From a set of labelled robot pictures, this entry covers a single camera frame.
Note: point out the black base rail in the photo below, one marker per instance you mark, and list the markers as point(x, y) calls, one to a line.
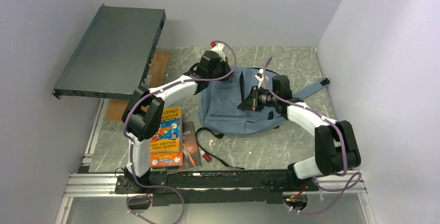
point(269, 186)

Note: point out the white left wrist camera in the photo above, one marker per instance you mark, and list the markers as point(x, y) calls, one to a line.
point(219, 48)

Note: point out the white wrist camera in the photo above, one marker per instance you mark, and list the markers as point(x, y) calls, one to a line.
point(219, 48)
point(261, 77)

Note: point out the small red white bottle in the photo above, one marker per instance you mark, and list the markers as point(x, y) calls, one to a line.
point(205, 155)

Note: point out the brown wooden board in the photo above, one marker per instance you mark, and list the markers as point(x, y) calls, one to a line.
point(157, 71)

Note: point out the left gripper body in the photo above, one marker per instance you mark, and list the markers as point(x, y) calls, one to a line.
point(220, 71)

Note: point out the yellow treehouse book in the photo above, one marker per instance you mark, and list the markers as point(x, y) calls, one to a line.
point(168, 136)

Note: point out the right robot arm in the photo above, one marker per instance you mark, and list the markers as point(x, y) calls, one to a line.
point(335, 146)

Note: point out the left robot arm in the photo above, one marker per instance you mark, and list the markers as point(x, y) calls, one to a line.
point(142, 116)

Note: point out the dark cover book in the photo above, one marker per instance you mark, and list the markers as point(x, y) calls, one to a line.
point(191, 154)

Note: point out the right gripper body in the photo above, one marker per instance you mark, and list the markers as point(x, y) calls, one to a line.
point(265, 99)

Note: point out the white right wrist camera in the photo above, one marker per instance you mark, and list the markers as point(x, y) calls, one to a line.
point(261, 77)

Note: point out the blue backpack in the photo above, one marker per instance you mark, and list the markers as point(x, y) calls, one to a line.
point(218, 111)

